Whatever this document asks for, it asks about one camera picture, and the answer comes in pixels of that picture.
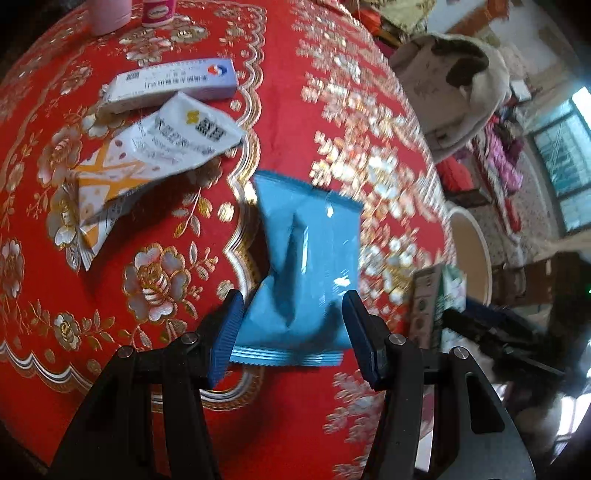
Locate green carton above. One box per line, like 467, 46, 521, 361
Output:
409, 264, 467, 352

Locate gold floral cloth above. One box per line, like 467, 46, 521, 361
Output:
381, 0, 437, 35

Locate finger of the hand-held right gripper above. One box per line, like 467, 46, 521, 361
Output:
443, 308, 550, 344
478, 339, 566, 381

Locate pink insulated bottle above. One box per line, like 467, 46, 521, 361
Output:
88, 0, 132, 37

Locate blue snack packet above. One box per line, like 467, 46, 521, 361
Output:
229, 170, 363, 367

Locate red cushion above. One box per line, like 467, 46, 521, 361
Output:
436, 157, 476, 195

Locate wooden stool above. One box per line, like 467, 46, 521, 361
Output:
445, 206, 492, 308

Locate red floral tablecloth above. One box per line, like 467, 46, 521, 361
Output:
0, 0, 458, 480

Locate white and blue medicine box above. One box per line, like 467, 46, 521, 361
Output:
99, 58, 240, 114

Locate white pill bottle pink label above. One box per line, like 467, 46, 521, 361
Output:
141, 0, 176, 27

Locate white and orange wrapper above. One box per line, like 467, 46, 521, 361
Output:
71, 91, 246, 272

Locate pink clothes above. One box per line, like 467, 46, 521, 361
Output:
480, 120, 522, 195

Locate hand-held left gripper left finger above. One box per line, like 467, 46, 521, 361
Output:
48, 289, 245, 480

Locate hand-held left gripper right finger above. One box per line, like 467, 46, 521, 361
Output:
342, 291, 536, 480

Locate window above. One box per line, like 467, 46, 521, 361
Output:
531, 88, 591, 236

